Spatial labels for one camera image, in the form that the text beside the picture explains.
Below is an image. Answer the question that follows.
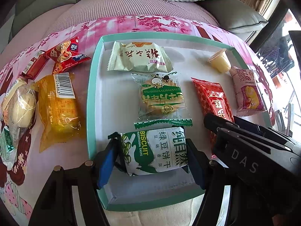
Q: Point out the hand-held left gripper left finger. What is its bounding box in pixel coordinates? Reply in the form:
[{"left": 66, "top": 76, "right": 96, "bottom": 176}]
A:
[{"left": 28, "top": 134, "right": 118, "bottom": 226}]

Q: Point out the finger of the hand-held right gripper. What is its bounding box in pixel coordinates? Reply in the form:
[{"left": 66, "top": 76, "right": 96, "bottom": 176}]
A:
[
  {"left": 203, "top": 112, "right": 240, "bottom": 137},
  {"left": 233, "top": 116, "right": 294, "bottom": 146}
]

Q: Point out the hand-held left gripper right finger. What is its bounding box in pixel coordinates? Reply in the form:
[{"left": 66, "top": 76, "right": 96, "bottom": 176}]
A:
[{"left": 187, "top": 139, "right": 236, "bottom": 226}]

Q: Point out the long red snack packet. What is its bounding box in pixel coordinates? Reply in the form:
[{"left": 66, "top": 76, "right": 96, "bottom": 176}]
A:
[{"left": 191, "top": 77, "right": 236, "bottom": 159}]

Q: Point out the pink cake packet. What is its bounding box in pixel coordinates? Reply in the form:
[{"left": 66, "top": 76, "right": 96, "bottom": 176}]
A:
[{"left": 229, "top": 66, "right": 266, "bottom": 117}]

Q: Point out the green white biscuit packet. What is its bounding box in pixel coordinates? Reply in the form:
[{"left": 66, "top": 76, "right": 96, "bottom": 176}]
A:
[
  {"left": 108, "top": 118, "right": 193, "bottom": 176},
  {"left": 0, "top": 126, "right": 18, "bottom": 171}
]

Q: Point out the teal cardboard box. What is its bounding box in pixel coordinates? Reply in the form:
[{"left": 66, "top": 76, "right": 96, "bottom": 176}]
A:
[{"left": 86, "top": 34, "right": 271, "bottom": 211}]

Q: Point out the clear round cracker packet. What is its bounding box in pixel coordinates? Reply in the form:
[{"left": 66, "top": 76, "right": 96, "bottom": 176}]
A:
[{"left": 131, "top": 72, "right": 189, "bottom": 120}]

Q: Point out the yellow jelly cup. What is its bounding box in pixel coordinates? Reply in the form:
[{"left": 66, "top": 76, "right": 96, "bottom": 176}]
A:
[{"left": 207, "top": 49, "right": 232, "bottom": 73}]

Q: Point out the orange cake packet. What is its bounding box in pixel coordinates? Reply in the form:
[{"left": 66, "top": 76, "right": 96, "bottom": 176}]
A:
[{"left": 35, "top": 73, "right": 86, "bottom": 153}]

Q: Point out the clear bun packet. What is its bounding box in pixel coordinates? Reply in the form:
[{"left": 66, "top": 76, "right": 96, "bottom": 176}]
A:
[{"left": 1, "top": 78, "right": 38, "bottom": 142}]

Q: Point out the pale green pastry packet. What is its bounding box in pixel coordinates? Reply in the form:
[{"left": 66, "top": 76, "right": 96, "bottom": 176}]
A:
[{"left": 107, "top": 41, "right": 174, "bottom": 73}]

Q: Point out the red peanut snack packet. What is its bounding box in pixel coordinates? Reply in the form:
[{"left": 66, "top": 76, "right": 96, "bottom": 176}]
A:
[{"left": 45, "top": 36, "right": 91, "bottom": 74}]

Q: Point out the red sausage stick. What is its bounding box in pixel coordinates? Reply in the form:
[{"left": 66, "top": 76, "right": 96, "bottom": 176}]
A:
[{"left": 19, "top": 50, "right": 50, "bottom": 80}]

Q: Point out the cream cracker packet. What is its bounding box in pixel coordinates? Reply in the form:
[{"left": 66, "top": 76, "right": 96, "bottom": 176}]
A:
[{"left": 2, "top": 79, "right": 26, "bottom": 99}]

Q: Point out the grey leather cushion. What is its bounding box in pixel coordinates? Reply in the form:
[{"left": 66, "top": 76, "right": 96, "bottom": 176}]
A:
[{"left": 195, "top": 0, "right": 268, "bottom": 32}]

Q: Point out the pink printed blanket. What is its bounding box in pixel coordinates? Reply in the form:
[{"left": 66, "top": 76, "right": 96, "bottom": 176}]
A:
[{"left": 0, "top": 14, "right": 278, "bottom": 226}]

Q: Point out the pink ribbed seat cover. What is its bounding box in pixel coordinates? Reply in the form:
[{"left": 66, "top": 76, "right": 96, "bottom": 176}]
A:
[{"left": 0, "top": 0, "right": 218, "bottom": 57}]

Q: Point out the silver metal frame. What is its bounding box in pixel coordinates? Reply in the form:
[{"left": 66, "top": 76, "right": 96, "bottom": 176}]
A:
[{"left": 274, "top": 104, "right": 295, "bottom": 138}]

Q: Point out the black wire rack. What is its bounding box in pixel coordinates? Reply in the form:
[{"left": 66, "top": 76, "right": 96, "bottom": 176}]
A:
[{"left": 256, "top": 29, "right": 295, "bottom": 79}]

